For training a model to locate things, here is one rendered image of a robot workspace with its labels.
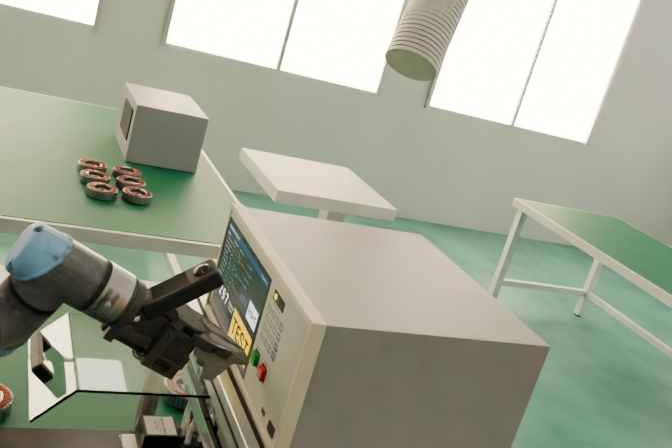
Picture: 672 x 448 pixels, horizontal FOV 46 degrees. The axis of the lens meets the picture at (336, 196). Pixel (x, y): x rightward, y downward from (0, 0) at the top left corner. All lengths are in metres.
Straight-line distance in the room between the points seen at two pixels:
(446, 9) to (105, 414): 1.40
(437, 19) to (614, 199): 5.89
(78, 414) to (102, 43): 4.22
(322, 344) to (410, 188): 5.74
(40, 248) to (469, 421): 0.65
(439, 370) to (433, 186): 5.74
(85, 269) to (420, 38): 1.44
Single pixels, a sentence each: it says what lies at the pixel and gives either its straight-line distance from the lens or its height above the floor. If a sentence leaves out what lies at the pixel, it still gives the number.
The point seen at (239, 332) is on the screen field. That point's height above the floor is 1.17.
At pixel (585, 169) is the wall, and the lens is 7.68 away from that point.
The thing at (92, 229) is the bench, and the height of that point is 0.75.
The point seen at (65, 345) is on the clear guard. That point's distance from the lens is 1.37.
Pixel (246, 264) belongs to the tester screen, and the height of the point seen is 1.27.
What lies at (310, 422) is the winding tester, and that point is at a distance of 1.09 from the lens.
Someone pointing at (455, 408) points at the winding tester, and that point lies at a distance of 1.18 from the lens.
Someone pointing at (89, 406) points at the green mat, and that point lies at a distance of 1.80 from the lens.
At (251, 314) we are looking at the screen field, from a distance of 1.22.
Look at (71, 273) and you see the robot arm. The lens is 1.03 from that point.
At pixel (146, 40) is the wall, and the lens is 5.78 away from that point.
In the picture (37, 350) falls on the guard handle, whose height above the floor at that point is 1.06.
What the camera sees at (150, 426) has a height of 0.92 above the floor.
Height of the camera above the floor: 1.73
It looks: 15 degrees down
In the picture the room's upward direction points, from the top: 17 degrees clockwise
